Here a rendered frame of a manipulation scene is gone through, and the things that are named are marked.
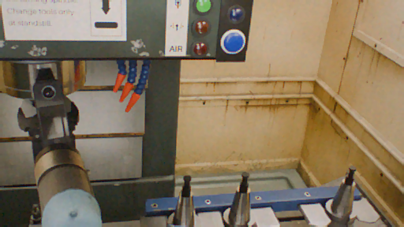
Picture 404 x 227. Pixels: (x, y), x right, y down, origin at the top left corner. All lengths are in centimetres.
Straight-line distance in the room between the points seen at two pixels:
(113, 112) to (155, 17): 80
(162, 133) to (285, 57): 67
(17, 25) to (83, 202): 25
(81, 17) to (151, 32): 10
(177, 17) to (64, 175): 28
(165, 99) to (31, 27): 86
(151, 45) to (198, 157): 140
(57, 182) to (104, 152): 82
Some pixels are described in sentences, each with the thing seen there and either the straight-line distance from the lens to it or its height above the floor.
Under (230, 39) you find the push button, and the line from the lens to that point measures 65.
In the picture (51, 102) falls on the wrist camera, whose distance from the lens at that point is 76.
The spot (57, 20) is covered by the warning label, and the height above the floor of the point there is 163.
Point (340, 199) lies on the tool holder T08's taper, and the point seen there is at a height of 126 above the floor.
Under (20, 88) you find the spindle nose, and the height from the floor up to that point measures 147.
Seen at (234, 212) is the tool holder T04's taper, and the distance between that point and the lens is 88.
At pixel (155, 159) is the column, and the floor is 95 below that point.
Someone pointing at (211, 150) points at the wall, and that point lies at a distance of 200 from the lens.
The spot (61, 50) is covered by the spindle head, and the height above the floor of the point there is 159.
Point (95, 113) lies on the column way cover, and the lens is 140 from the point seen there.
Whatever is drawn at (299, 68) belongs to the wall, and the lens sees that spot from 193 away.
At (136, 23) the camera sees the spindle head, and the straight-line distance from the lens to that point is 63.
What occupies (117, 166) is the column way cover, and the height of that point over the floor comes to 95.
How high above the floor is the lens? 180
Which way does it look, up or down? 27 degrees down
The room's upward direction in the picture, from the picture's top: 5 degrees clockwise
